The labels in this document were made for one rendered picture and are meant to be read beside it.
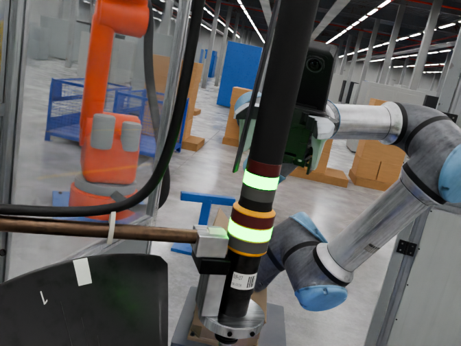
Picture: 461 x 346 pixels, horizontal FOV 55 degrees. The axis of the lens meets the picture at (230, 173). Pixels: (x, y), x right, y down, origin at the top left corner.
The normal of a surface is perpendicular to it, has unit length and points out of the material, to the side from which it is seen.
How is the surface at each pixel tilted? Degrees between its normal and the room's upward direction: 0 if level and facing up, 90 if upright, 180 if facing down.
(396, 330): 90
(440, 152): 69
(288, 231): 54
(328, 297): 121
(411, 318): 90
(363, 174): 90
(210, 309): 90
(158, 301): 42
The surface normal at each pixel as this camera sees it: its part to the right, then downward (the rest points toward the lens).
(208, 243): 0.28, 0.29
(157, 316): 0.49, -0.51
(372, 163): -0.12, 0.22
